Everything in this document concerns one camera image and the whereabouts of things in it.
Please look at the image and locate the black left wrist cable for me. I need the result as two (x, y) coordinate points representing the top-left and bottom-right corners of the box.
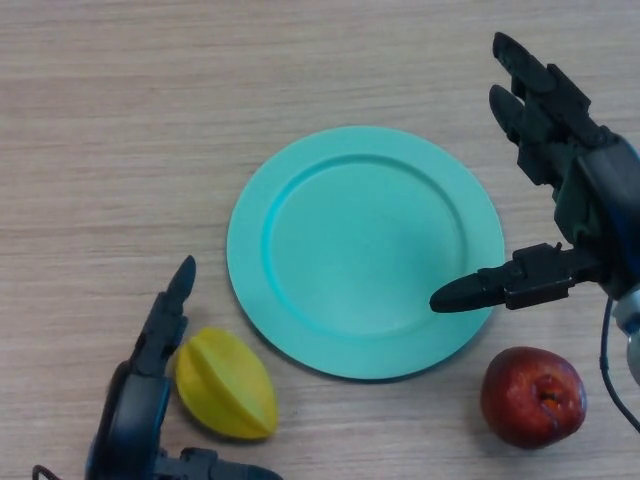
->
(32, 464), (91, 480)

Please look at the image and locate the green round plate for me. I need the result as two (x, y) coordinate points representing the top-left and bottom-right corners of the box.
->
(226, 125), (506, 384)

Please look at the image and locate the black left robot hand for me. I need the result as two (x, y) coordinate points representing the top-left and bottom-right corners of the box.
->
(84, 255), (286, 480)

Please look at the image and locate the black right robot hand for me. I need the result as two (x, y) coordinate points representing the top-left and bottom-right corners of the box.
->
(429, 32), (640, 315)

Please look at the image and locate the yellow starfruit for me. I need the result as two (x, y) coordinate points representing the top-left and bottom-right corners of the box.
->
(173, 327), (279, 441)

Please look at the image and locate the red apple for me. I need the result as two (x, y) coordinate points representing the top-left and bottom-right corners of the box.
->
(480, 346), (587, 449)

